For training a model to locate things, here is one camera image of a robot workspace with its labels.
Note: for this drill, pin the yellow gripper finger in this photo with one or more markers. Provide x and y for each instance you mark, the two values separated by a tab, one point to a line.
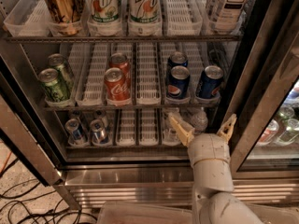
184	129
227	128

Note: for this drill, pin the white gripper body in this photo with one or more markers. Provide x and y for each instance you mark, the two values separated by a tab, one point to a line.
207	147

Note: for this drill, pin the blue pepsi can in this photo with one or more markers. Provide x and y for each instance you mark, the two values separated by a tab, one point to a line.
176	60
209	82
178	80

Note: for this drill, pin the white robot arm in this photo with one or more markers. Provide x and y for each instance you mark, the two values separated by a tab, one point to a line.
213	201

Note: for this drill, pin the glass fridge door right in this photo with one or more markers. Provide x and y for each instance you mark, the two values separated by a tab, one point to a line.
277	78

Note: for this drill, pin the blue pepsi can front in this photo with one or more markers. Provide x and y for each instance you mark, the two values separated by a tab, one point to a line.
178	80

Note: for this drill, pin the red coca-cola can front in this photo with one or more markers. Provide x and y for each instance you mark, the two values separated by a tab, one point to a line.
116	84

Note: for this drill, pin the red coca-cola can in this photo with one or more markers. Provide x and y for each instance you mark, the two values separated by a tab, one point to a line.
120	60
116	84

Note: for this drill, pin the blue silver can front right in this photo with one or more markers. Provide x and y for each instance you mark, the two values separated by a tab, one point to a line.
98	132

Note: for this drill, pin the blue silver can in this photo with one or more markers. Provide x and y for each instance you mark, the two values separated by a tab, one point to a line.
98	132
74	127

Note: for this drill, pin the red coca-cola can rear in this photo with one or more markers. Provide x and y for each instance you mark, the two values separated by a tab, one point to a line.
120	60

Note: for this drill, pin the blue silver can front left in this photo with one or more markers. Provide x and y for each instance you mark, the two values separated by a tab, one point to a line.
74	127

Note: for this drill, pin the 7up can right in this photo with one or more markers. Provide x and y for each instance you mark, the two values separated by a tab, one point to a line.
144	11

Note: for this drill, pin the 7up can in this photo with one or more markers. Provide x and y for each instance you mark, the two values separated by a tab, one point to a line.
144	11
104	11

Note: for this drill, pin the green soda can front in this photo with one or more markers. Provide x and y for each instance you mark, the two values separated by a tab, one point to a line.
54	86

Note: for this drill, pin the green soda can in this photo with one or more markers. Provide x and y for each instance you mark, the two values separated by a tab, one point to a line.
60	63
54	86

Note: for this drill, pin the green soda can rear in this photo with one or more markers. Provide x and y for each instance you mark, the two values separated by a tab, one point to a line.
60	63

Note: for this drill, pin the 7up can left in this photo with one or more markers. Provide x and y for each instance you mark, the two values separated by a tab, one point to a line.
104	11

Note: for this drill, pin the steel fridge door left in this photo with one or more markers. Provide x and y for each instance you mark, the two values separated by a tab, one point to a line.
21	142

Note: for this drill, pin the gold tall can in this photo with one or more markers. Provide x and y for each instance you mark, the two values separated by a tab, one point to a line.
64	13

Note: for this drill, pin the clear water bottle left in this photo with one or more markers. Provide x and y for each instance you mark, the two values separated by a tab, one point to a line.
170	135

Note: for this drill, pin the clear water bottle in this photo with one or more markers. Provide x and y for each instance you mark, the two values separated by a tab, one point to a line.
199	122
170	135

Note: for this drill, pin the clear water bottle right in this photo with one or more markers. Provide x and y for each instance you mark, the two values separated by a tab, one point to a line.
199	122

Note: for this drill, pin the clear plastic bin right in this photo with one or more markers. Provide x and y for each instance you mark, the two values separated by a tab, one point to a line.
274	215

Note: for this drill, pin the clear plastic bin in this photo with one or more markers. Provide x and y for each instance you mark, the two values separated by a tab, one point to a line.
274	215
132	213

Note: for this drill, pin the clear plastic bin left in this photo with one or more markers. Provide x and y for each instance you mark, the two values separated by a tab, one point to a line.
132	213

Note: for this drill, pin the white tea bottle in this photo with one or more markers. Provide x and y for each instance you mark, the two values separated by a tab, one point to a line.
225	15

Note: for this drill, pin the top wire shelf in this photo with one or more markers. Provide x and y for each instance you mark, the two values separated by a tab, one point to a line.
122	39

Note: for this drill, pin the wire shelf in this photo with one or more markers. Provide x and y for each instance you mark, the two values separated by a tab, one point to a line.
124	107
122	39

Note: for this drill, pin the middle wire shelf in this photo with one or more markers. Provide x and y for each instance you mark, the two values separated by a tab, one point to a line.
124	107

